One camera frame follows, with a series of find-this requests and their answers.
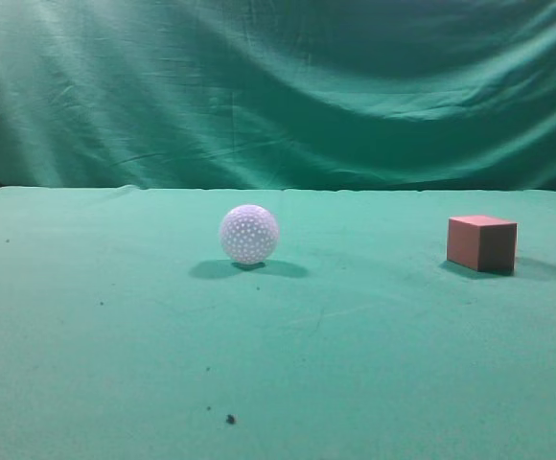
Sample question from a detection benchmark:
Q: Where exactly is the white dimpled golf ball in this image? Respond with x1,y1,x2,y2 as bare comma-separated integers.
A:
220,204,280,265

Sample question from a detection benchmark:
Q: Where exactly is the green backdrop cloth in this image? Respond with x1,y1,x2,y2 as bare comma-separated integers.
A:
0,1,556,191

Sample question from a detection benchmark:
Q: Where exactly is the red cube block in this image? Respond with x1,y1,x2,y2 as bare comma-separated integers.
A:
446,215,518,274

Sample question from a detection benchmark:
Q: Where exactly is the green table cloth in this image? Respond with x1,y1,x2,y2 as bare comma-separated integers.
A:
0,186,556,459

